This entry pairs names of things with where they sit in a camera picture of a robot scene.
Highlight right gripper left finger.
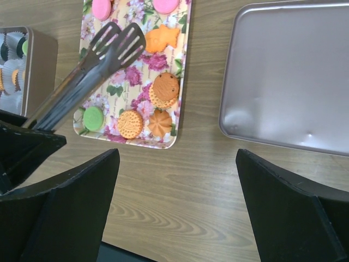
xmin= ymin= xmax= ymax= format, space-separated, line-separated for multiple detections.
xmin=1 ymin=149 xmax=120 ymax=261

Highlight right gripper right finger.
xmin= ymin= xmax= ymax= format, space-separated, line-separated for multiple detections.
xmin=236 ymin=149 xmax=348 ymax=261

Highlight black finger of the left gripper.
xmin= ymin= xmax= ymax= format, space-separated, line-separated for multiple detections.
xmin=1 ymin=110 xmax=67 ymax=194

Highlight green cookie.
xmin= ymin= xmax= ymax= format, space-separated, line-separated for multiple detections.
xmin=83 ymin=106 xmax=104 ymax=131
xmin=17 ymin=38 xmax=28 ymax=58

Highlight black cookie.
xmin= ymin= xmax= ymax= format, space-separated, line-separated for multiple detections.
xmin=1 ymin=41 xmax=9 ymax=61

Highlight brown tin lid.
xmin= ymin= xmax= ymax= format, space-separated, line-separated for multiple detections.
xmin=219 ymin=1 xmax=348 ymax=156

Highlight metal tongs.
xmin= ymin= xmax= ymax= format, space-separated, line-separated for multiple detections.
xmin=23 ymin=22 xmax=146 ymax=132

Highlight chocolate chip cookie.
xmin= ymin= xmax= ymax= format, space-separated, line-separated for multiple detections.
xmin=153 ymin=72 xmax=179 ymax=100

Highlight patterned round biscuit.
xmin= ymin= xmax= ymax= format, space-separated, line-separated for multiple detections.
xmin=117 ymin=110 xmax=143 ymax=139
xmin=0 ymin=68 xmax=5 ymax=92

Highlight plain orange round cookie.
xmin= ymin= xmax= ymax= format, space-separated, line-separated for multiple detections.
xmin=11 ymin=69 xmax=25 ymax=92

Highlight brown cookie tin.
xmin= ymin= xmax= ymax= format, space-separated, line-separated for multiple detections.
xmin=1 ymin=26 xmax=58 ymax=117

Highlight floral serving tray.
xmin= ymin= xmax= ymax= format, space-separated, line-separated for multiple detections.
xmin=73 ymin=1 xmax=192 ymax=149

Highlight orange swirl cookie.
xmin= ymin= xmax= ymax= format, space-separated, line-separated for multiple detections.
xmin=148 ymin=109 xmax=172 ymax=138

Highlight square waffle biscuit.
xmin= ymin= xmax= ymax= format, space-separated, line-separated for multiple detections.
xmin=149 ymin=84 xmax=177 ymax=109

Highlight pink round cookie left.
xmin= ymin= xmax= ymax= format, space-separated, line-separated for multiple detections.
xmin=92 ymin=0 xmax=112 ymax=21

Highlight pink round cookie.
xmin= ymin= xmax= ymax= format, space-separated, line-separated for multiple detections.
xmin=152 ymin=0 xmax=179 ymax=14
xmin=92 ymin=0 xmax=112 ymax=21

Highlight orange fish cookie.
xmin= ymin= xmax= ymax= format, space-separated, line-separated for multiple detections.
xmin=145 ymin=25 xmax=180 ymax=53

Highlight pink round cookie right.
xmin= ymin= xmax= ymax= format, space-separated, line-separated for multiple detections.
xmin=152 ymin=0 xmax=179 ymax=14

